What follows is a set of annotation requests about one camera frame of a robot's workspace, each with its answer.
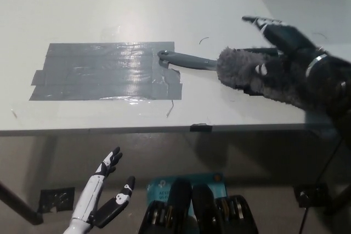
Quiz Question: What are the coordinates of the black tape piece on edge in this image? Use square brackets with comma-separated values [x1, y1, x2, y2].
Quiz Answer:
[189, 123, 213, 133]

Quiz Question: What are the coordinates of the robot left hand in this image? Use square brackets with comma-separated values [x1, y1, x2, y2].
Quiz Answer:
[72, 146, 136, 229]

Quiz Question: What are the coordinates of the thin black floor cable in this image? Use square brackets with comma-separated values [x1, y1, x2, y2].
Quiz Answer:
[298, 206, 311, 234]

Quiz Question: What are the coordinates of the black table leg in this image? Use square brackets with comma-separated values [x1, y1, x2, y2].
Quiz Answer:
[0, 180, 44, 226]

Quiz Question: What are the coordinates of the blue box on floor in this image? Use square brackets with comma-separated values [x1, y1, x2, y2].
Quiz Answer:
[146, 172, 229, 217]

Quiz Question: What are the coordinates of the grey fluffy duster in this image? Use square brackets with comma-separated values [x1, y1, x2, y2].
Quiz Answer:
[156, 48, 312, 109]

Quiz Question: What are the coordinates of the grey duct tape patch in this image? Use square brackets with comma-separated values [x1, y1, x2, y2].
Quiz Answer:
[28, 41, 184, 102]

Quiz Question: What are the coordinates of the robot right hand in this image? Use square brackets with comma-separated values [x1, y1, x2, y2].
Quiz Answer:
[241, 15, 329, 78]

